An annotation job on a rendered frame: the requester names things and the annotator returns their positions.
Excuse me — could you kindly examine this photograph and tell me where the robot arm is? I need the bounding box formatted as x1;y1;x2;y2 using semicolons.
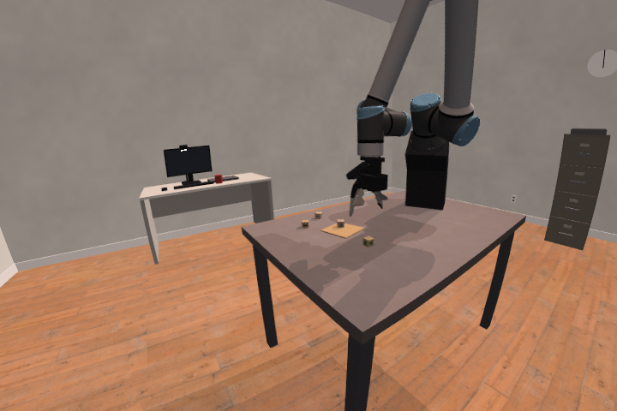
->
356;0;480;158

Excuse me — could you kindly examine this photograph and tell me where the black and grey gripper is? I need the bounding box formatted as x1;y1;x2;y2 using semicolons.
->
349;156;388;217

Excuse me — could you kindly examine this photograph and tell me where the orange flat mat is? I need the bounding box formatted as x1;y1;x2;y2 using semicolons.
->
321;223;365;239

